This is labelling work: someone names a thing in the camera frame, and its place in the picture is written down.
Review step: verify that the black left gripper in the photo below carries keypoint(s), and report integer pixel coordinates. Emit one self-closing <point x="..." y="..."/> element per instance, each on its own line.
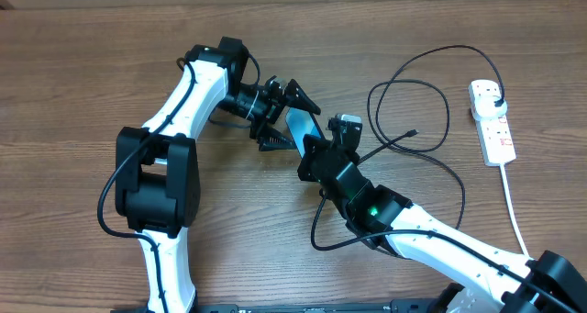
<point x="274" y="106"/>

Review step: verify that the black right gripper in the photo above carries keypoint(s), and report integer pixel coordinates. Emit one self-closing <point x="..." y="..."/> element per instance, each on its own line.
<point x="308" y="174"/>

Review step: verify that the smartphone with teal screen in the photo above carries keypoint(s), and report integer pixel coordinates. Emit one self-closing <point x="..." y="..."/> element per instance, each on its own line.
<point x="301" y="123"/>

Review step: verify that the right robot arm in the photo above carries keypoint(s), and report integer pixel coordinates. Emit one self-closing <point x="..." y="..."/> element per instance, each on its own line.
<point x="486" y="279"/>

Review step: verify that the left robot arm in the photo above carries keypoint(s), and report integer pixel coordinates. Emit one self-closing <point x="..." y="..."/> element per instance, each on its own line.
<point x="156" y="180"/>

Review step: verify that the white charger plug adapter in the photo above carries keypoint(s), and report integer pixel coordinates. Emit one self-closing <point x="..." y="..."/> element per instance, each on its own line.
<point x="485" y="108"/>

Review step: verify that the white power strip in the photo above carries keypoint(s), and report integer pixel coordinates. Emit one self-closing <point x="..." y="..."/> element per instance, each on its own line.
<point x="494" y="135"/>

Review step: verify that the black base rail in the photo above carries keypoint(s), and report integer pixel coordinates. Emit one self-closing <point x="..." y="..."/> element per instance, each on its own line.
<point x="410" y="305"/>

